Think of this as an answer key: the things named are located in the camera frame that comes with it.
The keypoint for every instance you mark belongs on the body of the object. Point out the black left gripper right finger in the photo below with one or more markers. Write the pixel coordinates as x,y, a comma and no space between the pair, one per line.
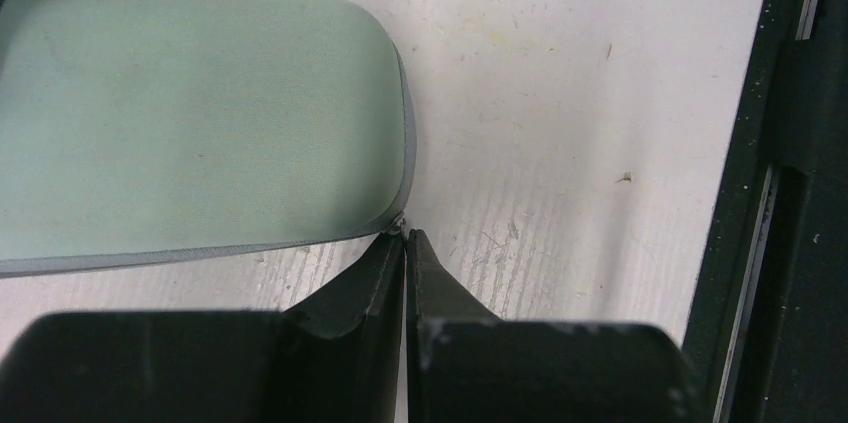
465,364

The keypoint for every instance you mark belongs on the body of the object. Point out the mint green umbrella case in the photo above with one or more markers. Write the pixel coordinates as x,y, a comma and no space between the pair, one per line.
138,132

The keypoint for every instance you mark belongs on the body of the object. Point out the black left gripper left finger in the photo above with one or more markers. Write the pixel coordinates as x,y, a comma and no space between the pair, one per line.
331,358

